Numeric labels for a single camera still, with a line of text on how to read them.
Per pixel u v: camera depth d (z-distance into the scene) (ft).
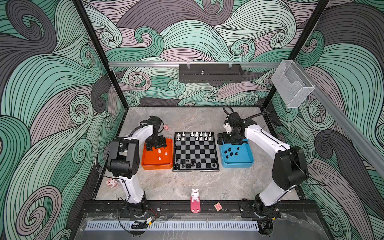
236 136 2.29
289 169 1.47
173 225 2.29
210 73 3.12
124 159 1.61
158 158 2.95
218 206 2.40
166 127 3.48
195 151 3.03
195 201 2.38
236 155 3.03
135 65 6.03
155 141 2.47
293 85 2.56
